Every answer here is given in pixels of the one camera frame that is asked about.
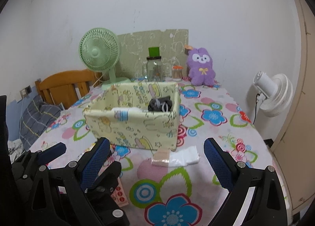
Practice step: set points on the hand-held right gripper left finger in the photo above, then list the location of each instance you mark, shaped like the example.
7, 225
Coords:
96, 164

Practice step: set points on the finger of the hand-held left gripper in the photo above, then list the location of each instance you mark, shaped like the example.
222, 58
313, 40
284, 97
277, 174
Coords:
55, 151
110, 174

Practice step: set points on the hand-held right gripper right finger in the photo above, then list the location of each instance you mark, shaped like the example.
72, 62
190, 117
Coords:
217, 164

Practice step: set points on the pink dotted packet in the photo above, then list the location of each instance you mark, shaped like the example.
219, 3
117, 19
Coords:
121, 192

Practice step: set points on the yellow printed fabric storage box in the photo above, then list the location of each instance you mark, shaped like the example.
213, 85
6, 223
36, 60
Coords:
137, 130

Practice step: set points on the beige sponge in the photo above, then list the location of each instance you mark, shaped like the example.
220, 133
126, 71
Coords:
162, 158

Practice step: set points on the black mesh bag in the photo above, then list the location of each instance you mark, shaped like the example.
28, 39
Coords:
158, 104

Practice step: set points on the plaid pillow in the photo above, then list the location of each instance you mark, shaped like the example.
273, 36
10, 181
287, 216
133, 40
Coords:
39, 117

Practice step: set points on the white tissue pack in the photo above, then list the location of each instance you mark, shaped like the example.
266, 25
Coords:
123, 114

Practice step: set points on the white standing fan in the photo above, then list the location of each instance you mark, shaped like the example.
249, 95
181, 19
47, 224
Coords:
278, 95

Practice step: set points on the purple plush bunny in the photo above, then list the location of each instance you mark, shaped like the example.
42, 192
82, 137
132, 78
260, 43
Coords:
201, 73

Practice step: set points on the beige wooden door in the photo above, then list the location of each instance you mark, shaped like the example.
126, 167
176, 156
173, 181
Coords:
302, 117

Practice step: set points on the small cotton swab jar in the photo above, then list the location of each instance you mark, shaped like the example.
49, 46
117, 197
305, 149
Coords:
177, 73

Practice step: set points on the green desk fan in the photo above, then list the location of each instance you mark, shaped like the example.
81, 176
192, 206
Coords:
98, 51

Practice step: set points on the glass jar mug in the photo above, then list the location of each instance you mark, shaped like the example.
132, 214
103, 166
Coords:
155, 71

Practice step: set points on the green plastic cup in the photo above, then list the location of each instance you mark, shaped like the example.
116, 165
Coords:
154, 52

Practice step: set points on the green printed board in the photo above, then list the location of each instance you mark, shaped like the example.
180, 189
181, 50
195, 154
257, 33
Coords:
137, 41

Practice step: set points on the wall power outlet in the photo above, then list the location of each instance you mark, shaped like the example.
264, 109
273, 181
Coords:
25, 91

